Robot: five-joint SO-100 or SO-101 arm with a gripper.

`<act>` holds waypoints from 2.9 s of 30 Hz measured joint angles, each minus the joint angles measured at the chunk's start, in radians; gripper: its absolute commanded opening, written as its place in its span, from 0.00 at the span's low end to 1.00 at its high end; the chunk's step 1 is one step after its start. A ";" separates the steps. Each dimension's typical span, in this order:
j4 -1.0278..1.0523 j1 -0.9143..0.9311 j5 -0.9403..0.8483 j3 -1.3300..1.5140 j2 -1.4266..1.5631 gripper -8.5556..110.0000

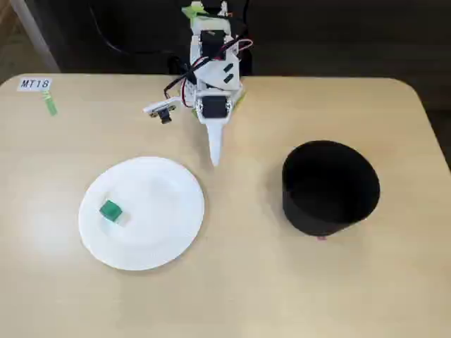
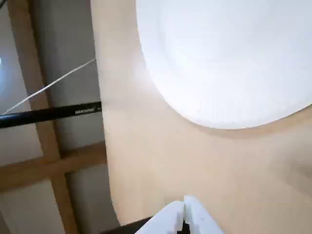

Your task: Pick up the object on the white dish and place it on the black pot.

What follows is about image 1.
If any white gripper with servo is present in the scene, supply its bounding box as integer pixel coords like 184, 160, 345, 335
195, 89, 236, 168

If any green cube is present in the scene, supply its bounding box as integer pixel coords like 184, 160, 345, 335
99, 199, 125, 223

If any white round dish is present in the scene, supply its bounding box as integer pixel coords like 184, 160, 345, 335
78, 156, 206, 272

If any black cylindrical pot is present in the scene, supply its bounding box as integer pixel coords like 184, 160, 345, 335
281, 139, 381, 239

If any green tape strip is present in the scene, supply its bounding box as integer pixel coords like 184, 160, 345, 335
41, 89, 59, 117

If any white MT18 label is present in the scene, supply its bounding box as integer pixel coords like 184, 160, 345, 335
17, 76, 54, 93

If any white slanted pole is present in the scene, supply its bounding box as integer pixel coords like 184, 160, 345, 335
9, 0, 61, 74

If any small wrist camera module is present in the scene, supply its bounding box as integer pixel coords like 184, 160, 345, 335
142, 99, 181, 125

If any red and black cable bundle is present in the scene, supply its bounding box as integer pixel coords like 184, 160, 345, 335
163, 38, 254, 107

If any black background cable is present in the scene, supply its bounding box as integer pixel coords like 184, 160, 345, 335
87, 0, 123, 54

